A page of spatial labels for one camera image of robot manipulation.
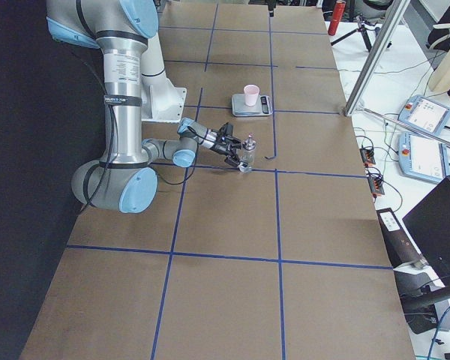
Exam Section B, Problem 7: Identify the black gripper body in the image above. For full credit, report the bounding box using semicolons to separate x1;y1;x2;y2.
211;122;239;156

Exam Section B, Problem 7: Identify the glass sauce dispenser bottle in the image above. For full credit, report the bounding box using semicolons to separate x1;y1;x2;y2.
238;133;257;173

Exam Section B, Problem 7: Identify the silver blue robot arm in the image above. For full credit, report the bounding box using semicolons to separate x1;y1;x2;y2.
46;0;244;213

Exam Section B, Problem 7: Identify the grey digital kitchen scale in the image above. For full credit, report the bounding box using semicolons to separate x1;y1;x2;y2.
231;93;274;119

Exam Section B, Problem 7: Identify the upper orange connector block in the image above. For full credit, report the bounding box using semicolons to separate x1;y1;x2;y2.
359;147;376;167

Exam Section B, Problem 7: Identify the orange connector block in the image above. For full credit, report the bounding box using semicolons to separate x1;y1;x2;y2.
359;147;376;167
367;173;385;197

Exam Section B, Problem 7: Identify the lower orange connector block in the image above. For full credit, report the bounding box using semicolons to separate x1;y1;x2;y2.
367;173;385;197

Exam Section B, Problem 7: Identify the red cylinder bottle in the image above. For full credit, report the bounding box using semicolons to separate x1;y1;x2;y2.
328;0;346;36

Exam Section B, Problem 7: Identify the thin metal rod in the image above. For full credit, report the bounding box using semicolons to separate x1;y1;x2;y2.
363;108;450;148

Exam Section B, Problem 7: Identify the lower teach pendant tablet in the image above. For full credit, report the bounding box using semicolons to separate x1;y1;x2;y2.
398;132;450;184

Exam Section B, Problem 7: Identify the teach pendant tablet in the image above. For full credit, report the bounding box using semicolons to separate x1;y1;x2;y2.
398;95;450;135
398;132;450;184

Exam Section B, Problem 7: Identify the upper teach pendant tablet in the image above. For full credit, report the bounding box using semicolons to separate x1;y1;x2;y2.
398;95;450;135

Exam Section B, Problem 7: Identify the black white control box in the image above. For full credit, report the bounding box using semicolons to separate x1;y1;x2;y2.
376;208;428;269

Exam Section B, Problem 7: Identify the black computer monitor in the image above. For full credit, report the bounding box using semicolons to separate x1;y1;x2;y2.
403;175;450;277

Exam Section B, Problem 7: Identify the office chair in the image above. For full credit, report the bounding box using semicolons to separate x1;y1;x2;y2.
426;22;450;52

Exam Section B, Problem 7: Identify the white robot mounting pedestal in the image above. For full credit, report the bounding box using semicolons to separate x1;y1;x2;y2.
140;34;187;123

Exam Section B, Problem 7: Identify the black camera tripod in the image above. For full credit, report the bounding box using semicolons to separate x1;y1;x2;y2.
331;15;381;52

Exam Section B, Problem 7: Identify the aluminium frame post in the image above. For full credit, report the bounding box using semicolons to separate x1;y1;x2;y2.
343;0;410;116

